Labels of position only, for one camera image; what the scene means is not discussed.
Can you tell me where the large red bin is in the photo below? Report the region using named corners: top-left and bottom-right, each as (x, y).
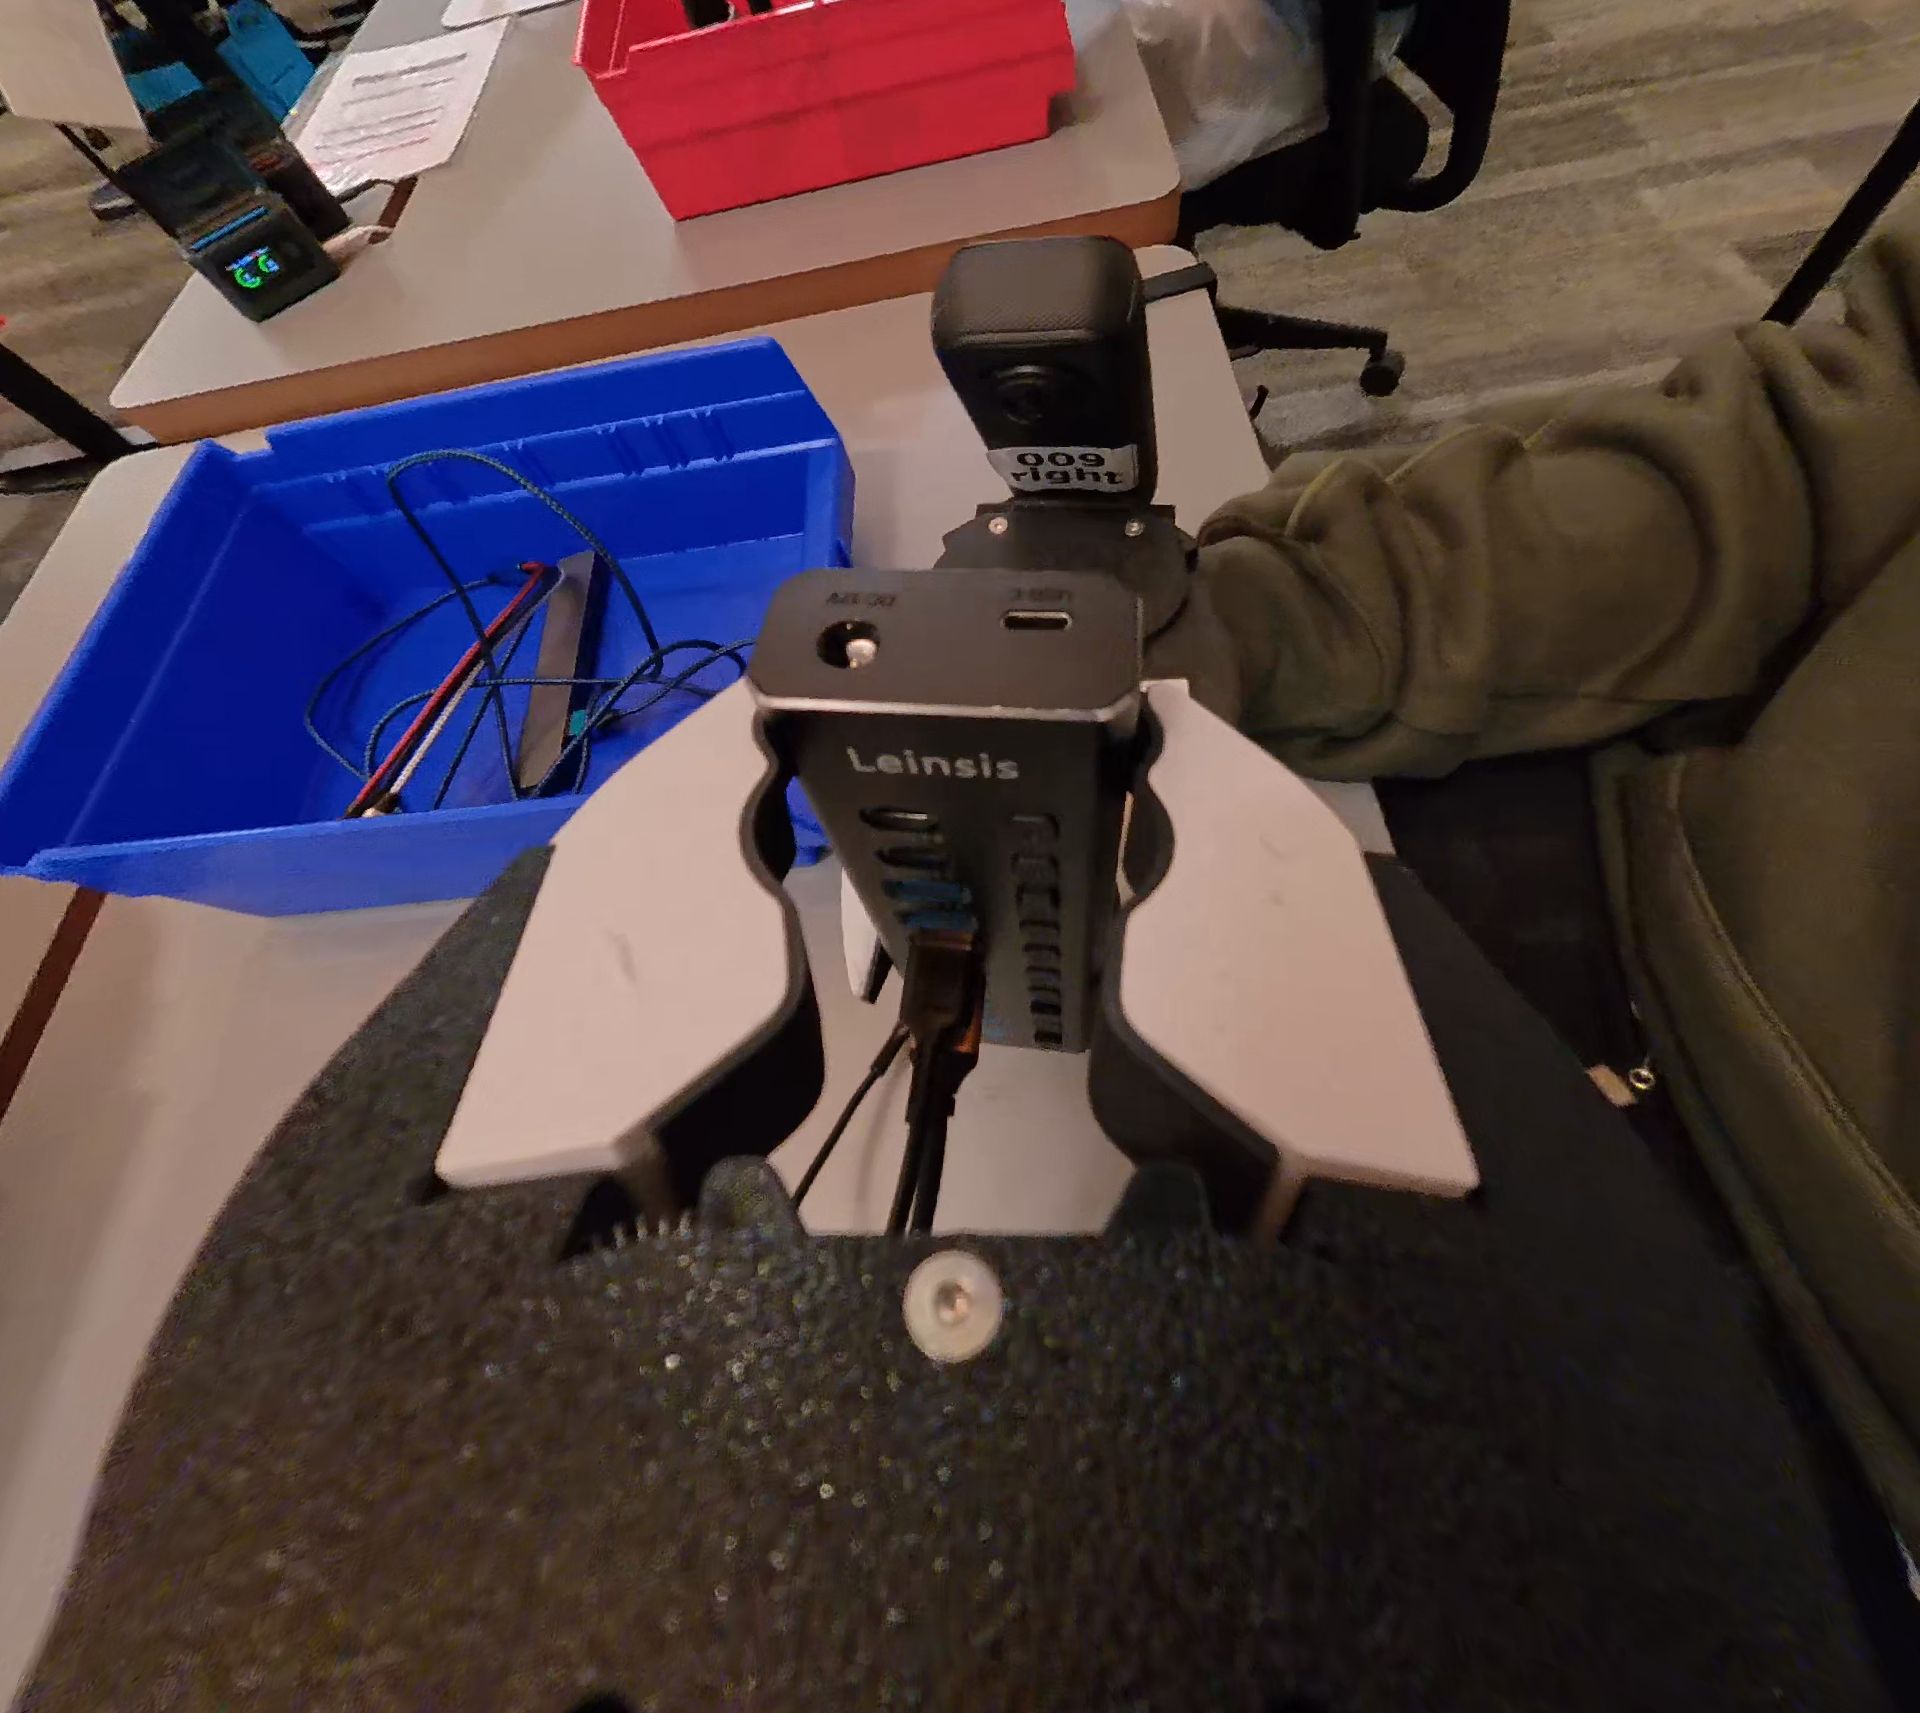
top-left (577, 0), bottom-right (1081, 224)

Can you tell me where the grey table with wooden edge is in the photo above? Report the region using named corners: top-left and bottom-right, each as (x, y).
top-left (115, 0), bottom-right (1185, 447)

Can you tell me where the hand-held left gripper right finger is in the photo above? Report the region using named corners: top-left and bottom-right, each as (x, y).
top-left (1090, 680), bottom-right (1480, 1203)

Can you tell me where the blue plastic bin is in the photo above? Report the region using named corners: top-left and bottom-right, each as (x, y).
top-left (0, 338), bottom-right (856, 920)

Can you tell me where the white board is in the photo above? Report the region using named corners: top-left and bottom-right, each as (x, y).
top-left (0, 0), bottom-right (148, 134)

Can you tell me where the person's right forearm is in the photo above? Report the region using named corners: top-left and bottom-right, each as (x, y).
top-left (1194, 221), bottom-right (1920, 785)

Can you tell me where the grey metal bar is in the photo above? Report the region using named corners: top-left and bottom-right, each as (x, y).
top-left (512, 552), bottom-right (610, 797)

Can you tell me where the black braided cable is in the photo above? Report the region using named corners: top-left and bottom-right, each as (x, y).
top-left (304, 447), bottom-right (751, 821)

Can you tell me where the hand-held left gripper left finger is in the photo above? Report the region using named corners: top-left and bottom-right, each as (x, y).
top-left (432, 680), bottom-right (831, 1193)

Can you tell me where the black cable with silver plug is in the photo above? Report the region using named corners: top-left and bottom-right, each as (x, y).
top-left (788, 1023), bottom-right (917, 1212)

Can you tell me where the black charger with green display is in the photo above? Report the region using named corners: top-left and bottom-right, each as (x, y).
top-left (115, 77), bottom-right (360, 322)

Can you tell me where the black USB hub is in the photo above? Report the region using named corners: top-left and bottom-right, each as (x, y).
top-left (748, 566), bottom-right (1150, 1057)

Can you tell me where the white plastic bag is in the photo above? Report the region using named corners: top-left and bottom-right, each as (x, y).
top-left (1117, 0), bottom-right (1418, 197)

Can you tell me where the black table leg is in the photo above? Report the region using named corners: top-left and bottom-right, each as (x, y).
top-left (1763, 101), bottom-right (1920, 327)

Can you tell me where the black cable with orange plug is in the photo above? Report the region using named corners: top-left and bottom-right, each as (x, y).
top-left (895, 924), bottom-right (993, 1237)

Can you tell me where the blue box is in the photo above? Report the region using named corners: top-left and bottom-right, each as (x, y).
top-left (115, 0), bottom-right (323, 127)

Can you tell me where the grey desk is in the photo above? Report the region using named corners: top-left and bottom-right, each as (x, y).
top-left (0, 245), bottom-right (1395, 1713)

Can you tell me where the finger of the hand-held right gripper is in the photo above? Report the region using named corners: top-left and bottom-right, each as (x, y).
top-left (835, 842), bottom-right (900, 1008)

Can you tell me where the white paper sheet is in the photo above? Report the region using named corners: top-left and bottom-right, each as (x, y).
top-left (291, 20), bottom-right (518, 197)

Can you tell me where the black office chair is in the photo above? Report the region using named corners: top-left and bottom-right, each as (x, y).
top-left (1178, 0), bottom-right (1509, 397)

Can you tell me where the red cable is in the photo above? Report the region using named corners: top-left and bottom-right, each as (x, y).
top-left (348, 561), bottom-right (556, 823)

